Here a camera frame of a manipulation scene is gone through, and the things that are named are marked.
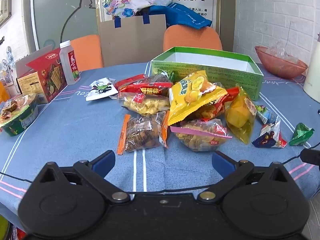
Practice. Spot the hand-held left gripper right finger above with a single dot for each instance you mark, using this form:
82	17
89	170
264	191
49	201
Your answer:
222	162

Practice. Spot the red snack packet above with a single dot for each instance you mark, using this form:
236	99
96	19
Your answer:
140	86

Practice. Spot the clear chips packet red label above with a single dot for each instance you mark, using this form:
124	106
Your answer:
145	105

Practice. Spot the white drink bottle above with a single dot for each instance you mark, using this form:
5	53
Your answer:
70	65

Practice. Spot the green triangular packet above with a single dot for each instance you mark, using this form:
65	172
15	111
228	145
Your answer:
300	133

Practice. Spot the orange-edged clear snack packet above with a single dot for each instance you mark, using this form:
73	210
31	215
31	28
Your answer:
140	132

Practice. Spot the blue red triangular packet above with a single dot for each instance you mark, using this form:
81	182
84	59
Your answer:
270	136

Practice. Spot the blue plastic bag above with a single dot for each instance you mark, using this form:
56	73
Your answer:
185	15

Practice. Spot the green cardboard box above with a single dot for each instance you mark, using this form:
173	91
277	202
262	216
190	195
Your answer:
225	77

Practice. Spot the framed wall poster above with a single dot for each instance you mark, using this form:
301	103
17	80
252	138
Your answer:
210	7

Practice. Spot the green snack bowl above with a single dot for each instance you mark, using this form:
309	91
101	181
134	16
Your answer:
22	120

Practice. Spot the small green blue packet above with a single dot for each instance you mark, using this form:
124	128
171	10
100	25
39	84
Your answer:
263	112

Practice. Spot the clear plastic bag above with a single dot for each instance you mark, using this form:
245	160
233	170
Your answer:
280	51

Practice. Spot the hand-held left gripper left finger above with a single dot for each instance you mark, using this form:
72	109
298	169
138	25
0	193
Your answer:
103	162

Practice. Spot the brown paper bag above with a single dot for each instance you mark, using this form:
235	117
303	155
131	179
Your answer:
130	42

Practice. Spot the blue tablecloth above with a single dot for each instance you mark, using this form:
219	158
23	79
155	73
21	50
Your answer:
75	130

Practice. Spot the frosted glass door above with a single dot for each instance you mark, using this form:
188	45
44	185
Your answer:
57	5

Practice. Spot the orange chair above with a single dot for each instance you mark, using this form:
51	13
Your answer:
85	52
190	38

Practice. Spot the white kettle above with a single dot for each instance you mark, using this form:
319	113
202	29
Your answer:
312	80

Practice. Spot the red cracker box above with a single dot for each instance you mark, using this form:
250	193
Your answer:
47	80

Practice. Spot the yellow transparent snack packet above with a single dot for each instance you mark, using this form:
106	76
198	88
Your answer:
240	115

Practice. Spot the clear snack packet pink strip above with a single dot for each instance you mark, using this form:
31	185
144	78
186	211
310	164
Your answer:
200	137

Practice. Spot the blue white paper decorations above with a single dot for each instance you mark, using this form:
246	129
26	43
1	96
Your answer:
8	52

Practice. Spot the pink bowl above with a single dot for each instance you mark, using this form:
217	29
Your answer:
277	67

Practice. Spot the white green small packet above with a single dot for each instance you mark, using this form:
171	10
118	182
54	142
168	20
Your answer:
101	90

